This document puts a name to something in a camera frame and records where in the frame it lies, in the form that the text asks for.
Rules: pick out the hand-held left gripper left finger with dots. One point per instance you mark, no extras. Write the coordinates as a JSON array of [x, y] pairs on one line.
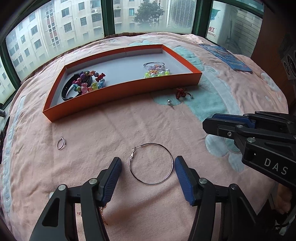
[[111, 180]]

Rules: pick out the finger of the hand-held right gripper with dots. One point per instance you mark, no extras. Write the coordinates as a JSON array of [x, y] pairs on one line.
[[231, 117], [222, 129]]

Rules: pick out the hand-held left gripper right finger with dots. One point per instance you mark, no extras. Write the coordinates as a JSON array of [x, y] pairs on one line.
[[185, 180]]

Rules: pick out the large silver hoop earring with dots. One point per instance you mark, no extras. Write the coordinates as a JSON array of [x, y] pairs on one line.
[[173, 163], [153, 62]]

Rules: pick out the orange shallow tray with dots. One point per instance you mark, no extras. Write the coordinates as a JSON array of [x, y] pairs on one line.
[[129, 67]]

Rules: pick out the person's right hand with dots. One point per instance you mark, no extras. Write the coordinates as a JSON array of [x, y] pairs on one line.
[[284, 198]]

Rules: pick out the red knot ornament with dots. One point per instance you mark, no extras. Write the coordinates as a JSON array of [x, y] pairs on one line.
[[180, 92]]

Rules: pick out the silver ball stud earring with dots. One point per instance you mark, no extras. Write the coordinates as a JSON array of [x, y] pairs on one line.
[[169, 101]]

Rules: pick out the blue booklet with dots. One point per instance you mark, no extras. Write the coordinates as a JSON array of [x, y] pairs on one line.
[[226, 58]]

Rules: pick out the small silver earring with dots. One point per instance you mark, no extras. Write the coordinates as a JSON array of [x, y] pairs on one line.
[[62, 142]]

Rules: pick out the black speaker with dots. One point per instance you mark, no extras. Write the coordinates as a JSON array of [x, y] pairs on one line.
[[289, 64]]

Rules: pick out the white louvred panel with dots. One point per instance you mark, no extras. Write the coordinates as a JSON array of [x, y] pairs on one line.
[[180, 12]]

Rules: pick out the green tree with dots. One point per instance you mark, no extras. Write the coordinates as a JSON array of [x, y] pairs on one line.
[[149, 11]]

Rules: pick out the apartment building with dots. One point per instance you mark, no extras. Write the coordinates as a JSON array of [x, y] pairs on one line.
[[57, 25]]

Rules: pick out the dark green window frame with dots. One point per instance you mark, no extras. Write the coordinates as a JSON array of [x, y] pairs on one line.
[[107, 16]]

